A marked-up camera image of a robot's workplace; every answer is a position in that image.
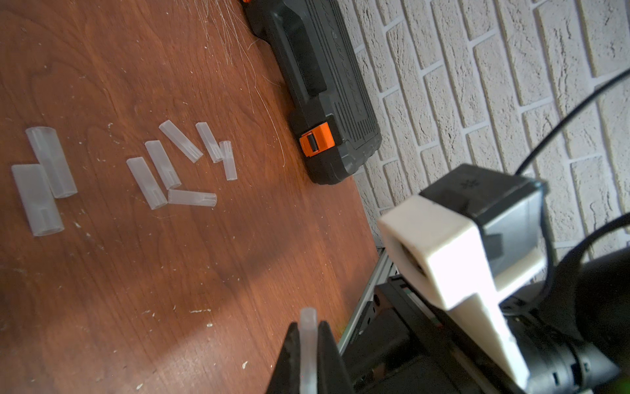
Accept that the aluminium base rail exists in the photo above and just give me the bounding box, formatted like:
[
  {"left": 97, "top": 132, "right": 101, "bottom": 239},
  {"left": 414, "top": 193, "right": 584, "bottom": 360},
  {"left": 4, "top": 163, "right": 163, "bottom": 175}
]
[{"left": 338, "top": 249, "right": 399, "bottom": 355}]

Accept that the black plastic tool case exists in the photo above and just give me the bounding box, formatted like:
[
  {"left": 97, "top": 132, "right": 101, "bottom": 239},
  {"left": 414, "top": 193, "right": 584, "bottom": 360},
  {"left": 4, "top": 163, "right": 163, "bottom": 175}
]
[{"left": 243, "top": 0, "right": 382, "bottom": 185}]

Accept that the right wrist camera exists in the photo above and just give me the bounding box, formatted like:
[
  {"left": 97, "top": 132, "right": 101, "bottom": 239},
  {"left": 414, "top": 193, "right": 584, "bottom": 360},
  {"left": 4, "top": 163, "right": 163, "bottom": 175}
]
[{"left": 378, "top": 164, "right": 546, "bottom": 388}]

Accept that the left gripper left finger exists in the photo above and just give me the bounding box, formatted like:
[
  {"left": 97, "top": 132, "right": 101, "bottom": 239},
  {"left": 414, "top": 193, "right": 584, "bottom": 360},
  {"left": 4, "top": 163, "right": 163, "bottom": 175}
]
[{"left": 266, "top": 322, "right": 300, "bottom": 394}]

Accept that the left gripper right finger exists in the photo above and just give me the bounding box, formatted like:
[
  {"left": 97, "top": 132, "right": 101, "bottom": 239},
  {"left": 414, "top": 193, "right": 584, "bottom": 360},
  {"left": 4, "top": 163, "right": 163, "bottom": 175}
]
[{"left": 317, "top": 321, "right": 354, "bottom": 394}]

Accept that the translucent protective cap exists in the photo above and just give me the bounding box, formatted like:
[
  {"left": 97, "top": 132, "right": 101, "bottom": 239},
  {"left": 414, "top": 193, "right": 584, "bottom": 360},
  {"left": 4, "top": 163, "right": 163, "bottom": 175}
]
[
  {"left": 126, "top": 157, "right": 167, "bottom": 210},
  {"left": 144, "top": 141, "right": 181, "bottom": 190},
  {"left": 26, "top": 126, "right": 78, "bottom": 199},
  {"left": 159, "top": 120, "right": 203, "bottom": 164},
  {"left": 168, "top": 189, "right": 218, "bottom": 207},
  {"left": 299, "top": 307, "right": 318, "bottom": 394},
  {"left": 195, "top": 122, "right": 223, "bottom": 164},
  {"left": 219, "top": 141, "right": 238, "bottom": 181},
  {"left": 11, "top": 164, "right": 64, "bottom": 236}
]

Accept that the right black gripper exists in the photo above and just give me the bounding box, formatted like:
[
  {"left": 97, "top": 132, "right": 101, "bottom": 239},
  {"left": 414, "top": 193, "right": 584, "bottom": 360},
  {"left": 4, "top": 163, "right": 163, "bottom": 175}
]
[{"left": 342, "top": 249, "right": 629, "bottom": 393}]

